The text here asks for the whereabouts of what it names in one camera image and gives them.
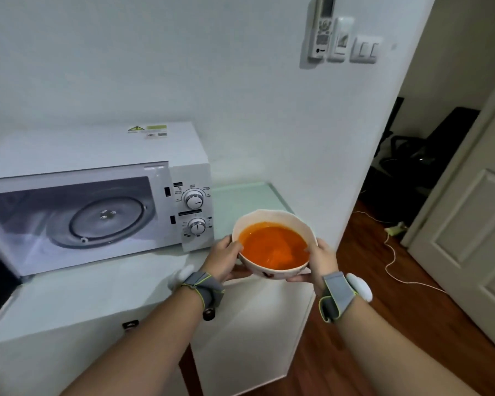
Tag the person's right hand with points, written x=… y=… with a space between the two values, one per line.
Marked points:
x=321 y=261

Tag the person's right thumb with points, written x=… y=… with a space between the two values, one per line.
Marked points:
x=312 y=251

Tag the person's left forearm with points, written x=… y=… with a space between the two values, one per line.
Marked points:
x=144 y=346

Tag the person's right forearm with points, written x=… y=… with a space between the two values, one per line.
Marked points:
x=392 y=354

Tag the person's left thumb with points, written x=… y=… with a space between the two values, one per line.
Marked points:
x=236 y=248

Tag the white panelled door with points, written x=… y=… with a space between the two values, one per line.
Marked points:
x=470 y=247

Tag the white wall light switch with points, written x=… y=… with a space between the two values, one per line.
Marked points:
x=365 y=49

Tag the white power adapter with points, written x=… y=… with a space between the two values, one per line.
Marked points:
x=396 y=229

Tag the person's left hand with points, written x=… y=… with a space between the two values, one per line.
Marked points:
x=220 y=259

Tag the orange soup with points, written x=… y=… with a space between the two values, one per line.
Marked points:
x=273 y=246

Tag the grey left wrist tracker band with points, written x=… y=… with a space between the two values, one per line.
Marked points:
x=202 y=288

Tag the white microwave oven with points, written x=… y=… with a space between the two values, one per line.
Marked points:
x=95 y=193

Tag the white cabinet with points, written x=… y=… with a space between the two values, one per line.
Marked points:
x=107 y=309

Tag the grey right wrist tracker band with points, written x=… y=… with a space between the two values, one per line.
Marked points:
x=340 y=293

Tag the grey wrist tracker band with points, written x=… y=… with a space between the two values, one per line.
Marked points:
x=340 y=293
x=202 y=288

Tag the white wall remote holder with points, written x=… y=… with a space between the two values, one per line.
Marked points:
x=341 y=39

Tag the glass microwave turntable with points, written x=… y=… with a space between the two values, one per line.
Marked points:
x=95 y=221

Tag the white ceramic bowl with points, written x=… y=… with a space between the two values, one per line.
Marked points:
x=272 y=243

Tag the white air conditioner remote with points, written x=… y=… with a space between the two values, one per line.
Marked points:
x=322 y=26

